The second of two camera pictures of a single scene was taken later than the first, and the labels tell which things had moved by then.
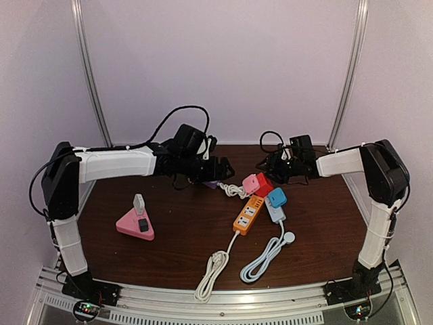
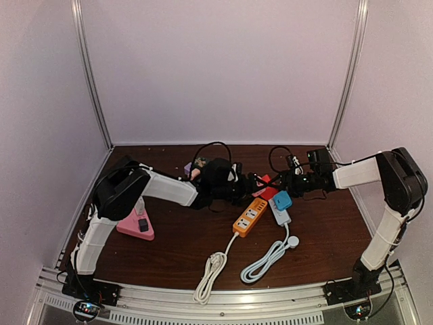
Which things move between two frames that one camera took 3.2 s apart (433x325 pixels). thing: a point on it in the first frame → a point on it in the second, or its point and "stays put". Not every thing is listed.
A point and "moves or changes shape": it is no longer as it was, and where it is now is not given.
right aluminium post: x=359 y=38 stays put
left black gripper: x=213 y=175 → x=245 y=189
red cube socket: x=265 y=183 moves or changes shape
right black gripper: x=272 y=164 → x=290 y=185
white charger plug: x=139 y=204 stays put
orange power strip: x=248 y=214 stays put
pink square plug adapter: x=251 y=183 moves or changes shape
